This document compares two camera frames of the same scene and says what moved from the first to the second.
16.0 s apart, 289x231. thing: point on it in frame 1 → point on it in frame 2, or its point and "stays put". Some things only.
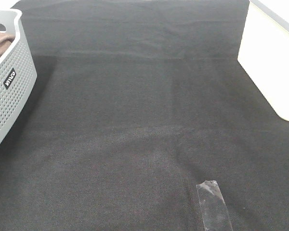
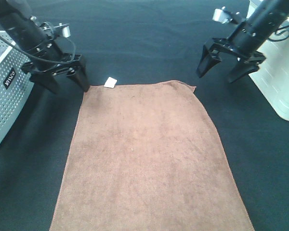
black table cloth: x=137 y=102 stays put
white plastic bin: x=269 y=53 stays put
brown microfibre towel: x=0 y=42 → x=143 y=157
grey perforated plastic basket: x=13 y=79 stays put
